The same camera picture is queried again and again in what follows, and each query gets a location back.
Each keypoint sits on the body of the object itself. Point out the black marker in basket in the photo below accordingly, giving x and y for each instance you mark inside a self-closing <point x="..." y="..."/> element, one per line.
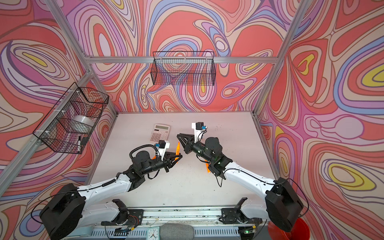
<point x="79" y="147"/>

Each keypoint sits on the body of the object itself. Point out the pink calculator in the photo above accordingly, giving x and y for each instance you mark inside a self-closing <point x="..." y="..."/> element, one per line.
<point x="160" y="132"/>

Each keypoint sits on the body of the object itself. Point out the black wire basket left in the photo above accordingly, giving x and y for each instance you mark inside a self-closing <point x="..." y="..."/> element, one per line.
<point x="60" y="133"/>

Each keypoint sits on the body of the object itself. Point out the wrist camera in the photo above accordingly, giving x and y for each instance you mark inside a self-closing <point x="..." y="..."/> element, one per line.
<point x="162" y="147"/>
<point x="199" y="130"/>

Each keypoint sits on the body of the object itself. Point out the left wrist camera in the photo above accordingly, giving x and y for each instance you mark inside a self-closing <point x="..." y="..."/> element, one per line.
<point x="162" y="147"/>

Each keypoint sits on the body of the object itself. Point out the silver tape roll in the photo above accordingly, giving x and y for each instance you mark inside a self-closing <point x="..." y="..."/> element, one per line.
<point x="83" y="120"/>

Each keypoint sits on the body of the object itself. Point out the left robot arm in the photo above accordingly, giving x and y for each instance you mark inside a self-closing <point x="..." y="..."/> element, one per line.
<point x="75" y="207"/>

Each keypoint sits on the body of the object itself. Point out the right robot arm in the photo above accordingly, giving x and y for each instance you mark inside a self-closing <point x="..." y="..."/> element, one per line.
<point x="283" y="206"/>

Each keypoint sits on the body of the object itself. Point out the black wire basket back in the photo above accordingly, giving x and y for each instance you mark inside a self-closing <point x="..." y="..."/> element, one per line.
<point x="183" y="68"/>

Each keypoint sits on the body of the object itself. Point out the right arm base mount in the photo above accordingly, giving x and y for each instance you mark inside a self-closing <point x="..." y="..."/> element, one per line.
<point x="231" y="216"/>

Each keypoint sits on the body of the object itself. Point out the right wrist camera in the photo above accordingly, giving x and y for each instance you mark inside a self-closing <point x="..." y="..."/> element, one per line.
<point x="199" y="130"/>

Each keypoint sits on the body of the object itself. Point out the red bucket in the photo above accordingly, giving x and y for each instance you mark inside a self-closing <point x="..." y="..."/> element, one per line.
<point x="300" y="231"/>

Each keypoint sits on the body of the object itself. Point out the small white clock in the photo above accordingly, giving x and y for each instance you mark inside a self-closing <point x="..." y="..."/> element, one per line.
<point x="153" y="233"/>

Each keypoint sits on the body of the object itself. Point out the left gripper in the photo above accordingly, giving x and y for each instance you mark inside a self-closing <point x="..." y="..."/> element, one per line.
<point x="166" y="163"/>

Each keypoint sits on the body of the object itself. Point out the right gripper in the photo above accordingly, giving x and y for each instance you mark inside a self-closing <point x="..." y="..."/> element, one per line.
<point x="189" y="141"/>

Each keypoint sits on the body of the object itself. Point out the black wire basket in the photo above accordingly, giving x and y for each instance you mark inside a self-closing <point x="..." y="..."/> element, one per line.
<point x="183" y="68"/>
<point x="60" y="133"/>

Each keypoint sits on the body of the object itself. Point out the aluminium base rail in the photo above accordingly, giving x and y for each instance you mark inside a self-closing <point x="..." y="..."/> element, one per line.
<point x="204" y="220"/>

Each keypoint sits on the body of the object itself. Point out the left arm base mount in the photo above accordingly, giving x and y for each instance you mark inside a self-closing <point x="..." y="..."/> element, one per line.
<point x="130" y="218"/>

